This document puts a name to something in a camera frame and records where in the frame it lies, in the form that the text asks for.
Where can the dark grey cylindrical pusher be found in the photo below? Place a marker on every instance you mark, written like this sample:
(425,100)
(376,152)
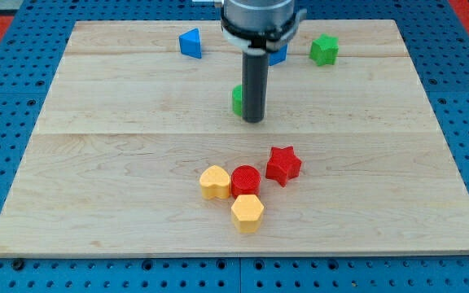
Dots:
(254,82)

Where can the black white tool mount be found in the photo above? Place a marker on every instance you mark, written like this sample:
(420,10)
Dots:
(265,40)

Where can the green circle block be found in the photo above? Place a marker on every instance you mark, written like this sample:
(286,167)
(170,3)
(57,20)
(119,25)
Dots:
(236,100)

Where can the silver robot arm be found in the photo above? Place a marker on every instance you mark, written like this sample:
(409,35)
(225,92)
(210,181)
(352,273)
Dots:
(258,28)

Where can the blue cube block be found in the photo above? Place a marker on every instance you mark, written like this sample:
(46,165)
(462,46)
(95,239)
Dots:
(278,56)

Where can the red circle block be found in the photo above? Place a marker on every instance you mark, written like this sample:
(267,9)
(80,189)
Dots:
(245,180)

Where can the green star block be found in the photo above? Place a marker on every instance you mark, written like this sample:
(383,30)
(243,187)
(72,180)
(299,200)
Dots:
(324,50)

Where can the blue triangle block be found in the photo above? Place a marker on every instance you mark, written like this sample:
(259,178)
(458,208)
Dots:
(190,43)

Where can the red star block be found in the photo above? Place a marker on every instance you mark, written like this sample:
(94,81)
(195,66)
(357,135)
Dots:
(282,165)

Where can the yellow heart block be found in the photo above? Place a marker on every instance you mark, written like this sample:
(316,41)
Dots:
(215,183)

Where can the light wooden board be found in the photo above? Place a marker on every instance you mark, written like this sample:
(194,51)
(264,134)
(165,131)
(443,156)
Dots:
(130,123)

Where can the yellow hexagon block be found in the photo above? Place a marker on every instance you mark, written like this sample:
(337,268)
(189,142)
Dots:
(247,213)

